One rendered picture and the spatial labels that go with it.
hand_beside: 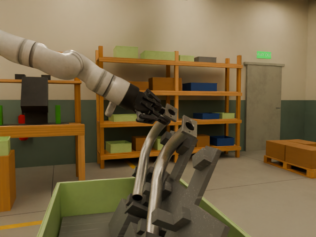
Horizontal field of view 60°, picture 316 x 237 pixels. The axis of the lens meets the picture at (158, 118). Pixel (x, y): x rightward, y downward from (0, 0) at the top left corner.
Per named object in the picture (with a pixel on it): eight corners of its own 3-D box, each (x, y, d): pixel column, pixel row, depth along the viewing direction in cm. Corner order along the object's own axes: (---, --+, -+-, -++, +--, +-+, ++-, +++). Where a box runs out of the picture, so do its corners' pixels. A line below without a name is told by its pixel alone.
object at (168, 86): (240, 157, 594) (243, 53, 579) (100, 169, 491) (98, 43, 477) (226, 153, 644) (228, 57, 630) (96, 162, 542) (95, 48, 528)
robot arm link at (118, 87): (117, 100, 88) (99, 90, 86) (132, 76, 81) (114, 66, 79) (109, 119, 81) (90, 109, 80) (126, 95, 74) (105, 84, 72)
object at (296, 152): (263, 162, 549) (264, 140, 546) (297, 160, 570) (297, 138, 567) (311, 178, 433) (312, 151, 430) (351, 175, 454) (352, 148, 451)
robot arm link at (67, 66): (75, 85, 72) (20, 71, 70) (82, 76, 80) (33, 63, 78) (80, 60, 70) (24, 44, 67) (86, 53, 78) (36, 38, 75)
